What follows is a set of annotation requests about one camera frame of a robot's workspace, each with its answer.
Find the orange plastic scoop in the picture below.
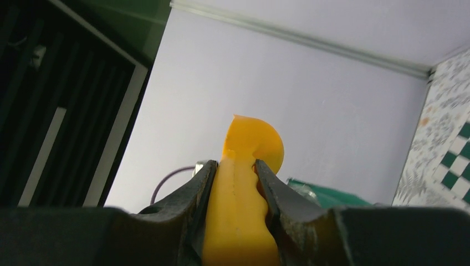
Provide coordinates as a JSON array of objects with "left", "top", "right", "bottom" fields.
[{"left": 202, "top": 115, "right": 284, "bottom": 265}]

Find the green white chessboard mat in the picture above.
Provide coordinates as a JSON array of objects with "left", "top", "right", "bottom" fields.
[{"left": 439, "top": 121, "right": 469, "bottom": 205}]

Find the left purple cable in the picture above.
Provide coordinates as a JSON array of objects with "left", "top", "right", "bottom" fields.
[{"left": 150, "top": 166, "right": 197, "bottom": 206}]

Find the green pet food bag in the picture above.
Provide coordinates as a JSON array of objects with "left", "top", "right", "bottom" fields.
[{"left": 287, "top": 178, "right": 372, "bottom": 208}]

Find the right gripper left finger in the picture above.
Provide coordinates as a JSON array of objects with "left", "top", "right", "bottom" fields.
[{"left": 1, "top": 160, "right": 218, "bottom": 265}]

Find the floral tablecloth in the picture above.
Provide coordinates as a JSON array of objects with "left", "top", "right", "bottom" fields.
[{"left": 392, "top": 50, "right": 469, "bottom": 209}]

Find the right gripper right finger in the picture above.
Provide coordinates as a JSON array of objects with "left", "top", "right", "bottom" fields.
[{"left": 255, "top": 160, "right": 469, "bottom": 265}]

